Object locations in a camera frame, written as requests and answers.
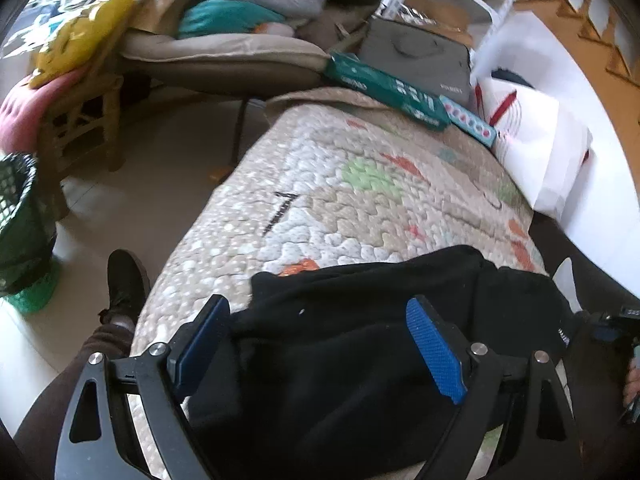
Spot black pants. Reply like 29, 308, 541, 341
188, 246, 577, 479

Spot white cloth piece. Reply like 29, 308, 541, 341
552, 257, 582, 313

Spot black shoe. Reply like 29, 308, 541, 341
99, 249, 150, 330

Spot green mesh basket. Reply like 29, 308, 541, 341
0, 153, 61, 315

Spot light blue dotted box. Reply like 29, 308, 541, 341
439, 96, 497, 148

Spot green long box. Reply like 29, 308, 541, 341
323, 53, 450, 131

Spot grey laptop bag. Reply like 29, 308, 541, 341
358, 18, 471, 105

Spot quilted patchwork bedspread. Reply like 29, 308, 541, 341
119, 86, 549, 480

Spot wooden chair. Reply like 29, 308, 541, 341
37, 73, 124, 220

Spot beige lounge cushion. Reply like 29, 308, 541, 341
119, 29, 329, 100

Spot teal pillow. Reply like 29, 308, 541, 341
177, 0, 286, 39

